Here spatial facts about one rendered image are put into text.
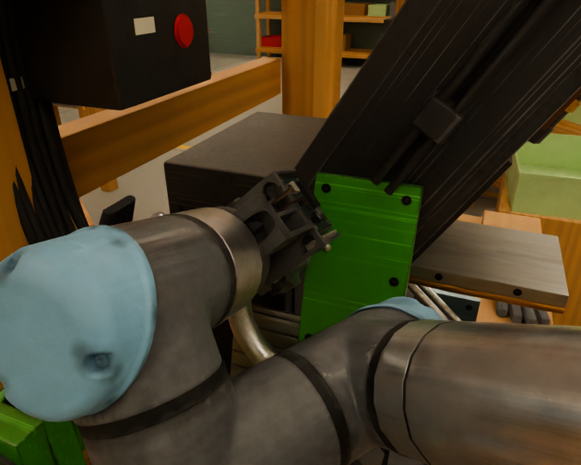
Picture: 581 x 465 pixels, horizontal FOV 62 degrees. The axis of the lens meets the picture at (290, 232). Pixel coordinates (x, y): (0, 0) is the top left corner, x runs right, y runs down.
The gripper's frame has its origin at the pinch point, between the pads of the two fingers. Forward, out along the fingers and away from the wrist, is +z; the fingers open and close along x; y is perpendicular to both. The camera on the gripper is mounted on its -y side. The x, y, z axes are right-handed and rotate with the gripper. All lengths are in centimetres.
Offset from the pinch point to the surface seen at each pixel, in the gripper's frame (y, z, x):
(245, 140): -5.0, 19.7, 16.9
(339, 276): 0.8, 2.6, -7.0
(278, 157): -0.8, 14.6, 10.6
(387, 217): 9.1, 2.2, -4.7
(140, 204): -177, 244, 101
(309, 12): 10, 70, 46
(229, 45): -225, 907, 461
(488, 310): 5, 47, -31
